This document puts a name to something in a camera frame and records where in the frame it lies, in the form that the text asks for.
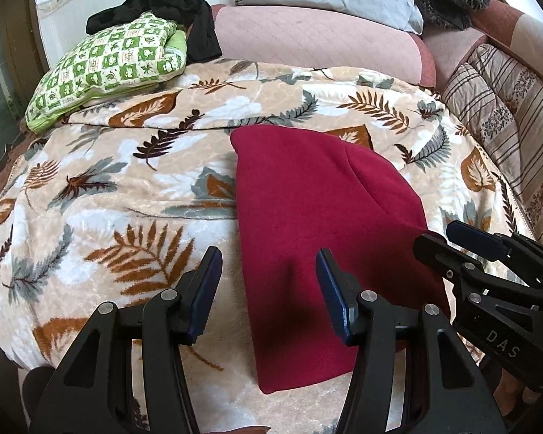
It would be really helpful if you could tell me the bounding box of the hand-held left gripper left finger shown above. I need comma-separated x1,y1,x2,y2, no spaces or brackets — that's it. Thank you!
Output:
29,247,223,434

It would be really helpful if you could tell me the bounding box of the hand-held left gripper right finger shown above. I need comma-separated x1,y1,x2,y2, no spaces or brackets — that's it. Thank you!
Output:
316,248,494,434

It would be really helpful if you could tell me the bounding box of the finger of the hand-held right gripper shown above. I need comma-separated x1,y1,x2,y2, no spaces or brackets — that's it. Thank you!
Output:
446,221,543,272
412,233,543,308

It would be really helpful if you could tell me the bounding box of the dark red garment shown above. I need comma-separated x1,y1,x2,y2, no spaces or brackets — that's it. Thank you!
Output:
231,125,451,395

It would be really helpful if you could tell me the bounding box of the striped floral sofa cushion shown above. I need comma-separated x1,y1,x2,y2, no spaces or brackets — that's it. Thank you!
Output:
441,43,543,249

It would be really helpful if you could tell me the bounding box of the leaf-print beige blanket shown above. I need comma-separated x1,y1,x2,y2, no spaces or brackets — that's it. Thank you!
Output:
0,59,530,434

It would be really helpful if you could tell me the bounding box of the pink patchwork cushion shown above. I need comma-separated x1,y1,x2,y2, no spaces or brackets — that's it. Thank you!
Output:
423,0,543,95

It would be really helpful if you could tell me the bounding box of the green patterned pillow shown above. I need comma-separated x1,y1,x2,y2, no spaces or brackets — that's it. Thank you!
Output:
25,10,188,134

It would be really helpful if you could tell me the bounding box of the pink quilted cushion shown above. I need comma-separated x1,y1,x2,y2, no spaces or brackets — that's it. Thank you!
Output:
210,4,437,91

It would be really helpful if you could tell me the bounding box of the black cloth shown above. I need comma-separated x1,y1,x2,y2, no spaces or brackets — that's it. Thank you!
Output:
86,0,222,61

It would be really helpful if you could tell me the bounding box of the wooden glass-door cabinet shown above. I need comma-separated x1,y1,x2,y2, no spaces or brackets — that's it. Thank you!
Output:
0,0,43,177

